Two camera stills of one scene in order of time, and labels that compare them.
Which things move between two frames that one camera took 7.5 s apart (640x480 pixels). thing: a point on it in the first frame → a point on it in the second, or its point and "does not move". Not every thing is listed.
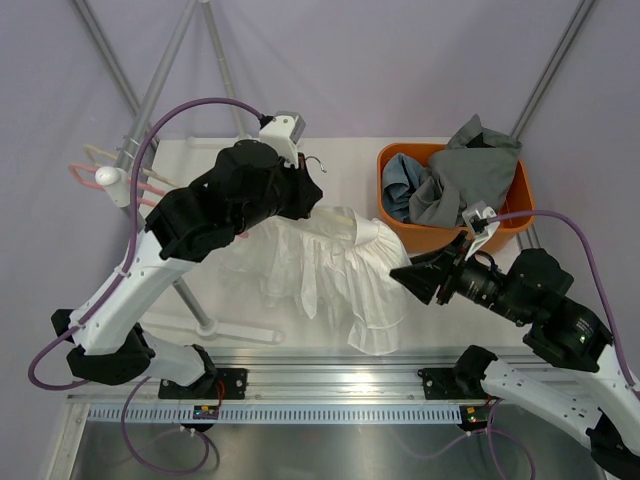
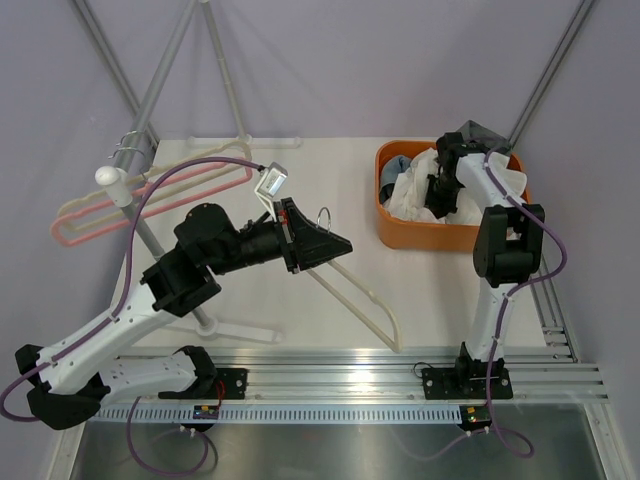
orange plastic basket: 423,238 does not move
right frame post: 564,45 does not move
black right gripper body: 481,284 → 442,194
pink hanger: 73,169 → 64,239
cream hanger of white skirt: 333,213 → 397,347
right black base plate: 443,384 does not move
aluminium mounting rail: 303,375 does not move
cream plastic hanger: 89,148 → 72,223
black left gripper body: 290,193 → 268,241
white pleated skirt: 337,261 → 406,193
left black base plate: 222,384 does not move
